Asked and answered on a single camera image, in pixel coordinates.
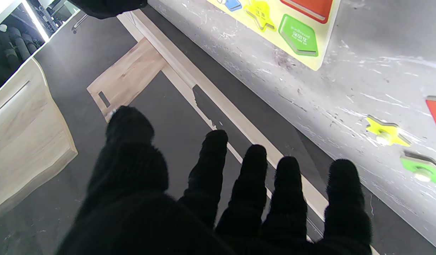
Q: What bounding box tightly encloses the yellow wooden puzzle board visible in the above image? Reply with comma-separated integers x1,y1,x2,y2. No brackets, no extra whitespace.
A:
207,0,342,72

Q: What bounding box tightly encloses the yellow star puzzle piece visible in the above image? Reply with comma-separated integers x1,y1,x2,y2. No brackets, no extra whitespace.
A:
366,115,412,147

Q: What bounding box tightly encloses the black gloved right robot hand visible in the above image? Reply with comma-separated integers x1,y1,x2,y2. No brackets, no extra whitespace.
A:
67,0,148,19

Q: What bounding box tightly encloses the green pentagon puzzle piece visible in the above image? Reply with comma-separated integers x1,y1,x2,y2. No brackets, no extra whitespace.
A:
400,151,436,184

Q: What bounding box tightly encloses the light wooden side panel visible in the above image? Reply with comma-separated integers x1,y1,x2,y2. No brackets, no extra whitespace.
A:
0,56,79,224

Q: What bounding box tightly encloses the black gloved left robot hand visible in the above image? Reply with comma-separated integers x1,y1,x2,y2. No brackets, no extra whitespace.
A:
55,106,373,255

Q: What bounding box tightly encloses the wooden cutting board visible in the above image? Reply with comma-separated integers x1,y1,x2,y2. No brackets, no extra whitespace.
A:
86,37,167,123

